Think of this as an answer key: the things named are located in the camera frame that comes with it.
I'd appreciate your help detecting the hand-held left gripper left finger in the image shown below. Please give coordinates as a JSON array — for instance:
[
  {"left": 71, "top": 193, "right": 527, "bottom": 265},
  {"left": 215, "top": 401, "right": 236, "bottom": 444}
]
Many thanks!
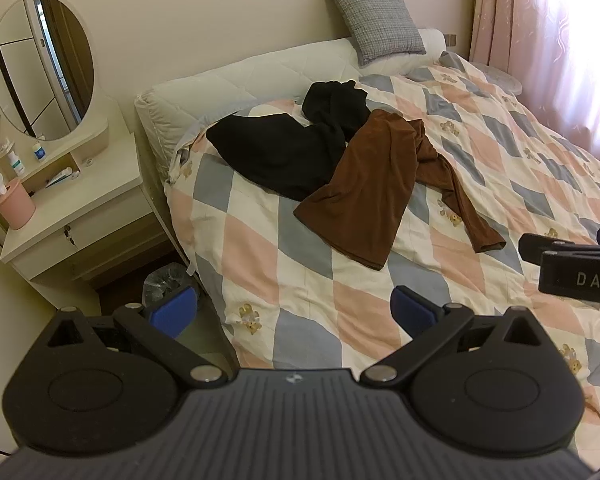
[{"left": 42, "top": 285, "right": 228, "bottom": 389}]

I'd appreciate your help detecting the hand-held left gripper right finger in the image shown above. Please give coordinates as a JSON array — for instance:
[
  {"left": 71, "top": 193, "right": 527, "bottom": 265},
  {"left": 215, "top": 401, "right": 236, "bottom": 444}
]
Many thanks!
[{"left": 362, "top": 285, "right": 549, "bottom": 389}]

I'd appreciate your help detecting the brown long-sleeve shirt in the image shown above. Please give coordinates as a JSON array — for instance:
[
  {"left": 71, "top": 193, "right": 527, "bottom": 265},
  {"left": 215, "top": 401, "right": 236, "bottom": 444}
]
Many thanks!
[{"left": 293, "top": 109, "right": 507, "bottom": 272}]

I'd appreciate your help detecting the trash bin with plastic bag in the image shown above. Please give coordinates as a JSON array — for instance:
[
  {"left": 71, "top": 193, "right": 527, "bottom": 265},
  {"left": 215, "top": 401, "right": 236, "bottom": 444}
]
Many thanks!
[{"left": 142, "top": 262, "right": 201, "bottom": 311}]

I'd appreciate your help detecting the checked bear-print quilt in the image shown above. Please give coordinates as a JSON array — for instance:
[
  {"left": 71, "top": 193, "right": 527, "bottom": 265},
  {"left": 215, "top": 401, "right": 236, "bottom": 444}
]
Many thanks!
[{"left": 164, "top": 50, "right": 600, "bottom": 443}]

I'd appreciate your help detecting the white dressing table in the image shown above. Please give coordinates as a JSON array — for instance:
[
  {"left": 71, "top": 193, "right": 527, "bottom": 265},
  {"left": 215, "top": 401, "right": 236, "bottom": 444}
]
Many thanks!
[{"left": 0, "top": 92, "right": 176, "bottom": 307}]

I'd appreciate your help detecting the toothpaste tube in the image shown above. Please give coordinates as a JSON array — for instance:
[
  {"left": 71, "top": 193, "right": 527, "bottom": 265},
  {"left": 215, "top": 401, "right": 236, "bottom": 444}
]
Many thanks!
[{"left": 44, "top": 168, "right": 76, "bottom": 189}]

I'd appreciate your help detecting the round side table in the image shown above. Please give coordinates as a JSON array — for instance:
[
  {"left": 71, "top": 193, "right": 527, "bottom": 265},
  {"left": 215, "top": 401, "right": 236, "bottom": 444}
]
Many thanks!
[{"left": 472, "top": 62, "right": 524, "bottom": 97}]

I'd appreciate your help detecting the pink curtain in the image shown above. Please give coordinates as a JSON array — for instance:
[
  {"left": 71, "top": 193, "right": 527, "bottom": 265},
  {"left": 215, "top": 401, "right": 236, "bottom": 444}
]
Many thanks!
[{"left": 467, "top": 0, "right": 600, "bottom": 173}]

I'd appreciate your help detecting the pink tissue holder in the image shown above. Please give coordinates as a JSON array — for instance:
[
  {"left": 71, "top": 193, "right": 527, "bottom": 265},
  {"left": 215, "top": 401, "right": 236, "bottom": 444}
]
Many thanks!
[{"left": 0, "top": 177, "right": 37, "bottom": 231}]

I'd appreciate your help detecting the black garment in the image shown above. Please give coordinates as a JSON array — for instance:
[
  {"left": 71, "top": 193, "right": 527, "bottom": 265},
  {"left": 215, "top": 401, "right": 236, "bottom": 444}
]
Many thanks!
[{"left": 206, "top": 80, "right": 371, "bottom": 202}]

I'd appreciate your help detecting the white padded headboard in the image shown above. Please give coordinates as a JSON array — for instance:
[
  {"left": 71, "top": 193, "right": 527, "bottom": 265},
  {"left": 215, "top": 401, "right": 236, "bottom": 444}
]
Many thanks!
[{"left": 133, "top": 37, "right": 362, "bottom": 184}]

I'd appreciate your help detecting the white pillow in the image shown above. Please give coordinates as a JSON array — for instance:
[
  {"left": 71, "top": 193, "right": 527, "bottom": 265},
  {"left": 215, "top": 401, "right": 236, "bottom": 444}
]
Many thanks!
[{"left": 365, "top": 27, "right": 449, "bottom": 79}]

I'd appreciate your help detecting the oval mirror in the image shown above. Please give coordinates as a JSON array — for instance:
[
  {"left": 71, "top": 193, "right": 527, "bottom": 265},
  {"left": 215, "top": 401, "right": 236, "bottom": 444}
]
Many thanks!
[{"left": 0, "top": 0, "right": 95, "bottom": 142}]

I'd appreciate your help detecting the grey woven pillow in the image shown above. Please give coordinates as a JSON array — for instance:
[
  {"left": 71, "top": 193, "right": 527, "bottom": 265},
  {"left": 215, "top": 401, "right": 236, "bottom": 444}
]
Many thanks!
[{"left": 321, "top": 0, "right": 428, "bottom": 67}]

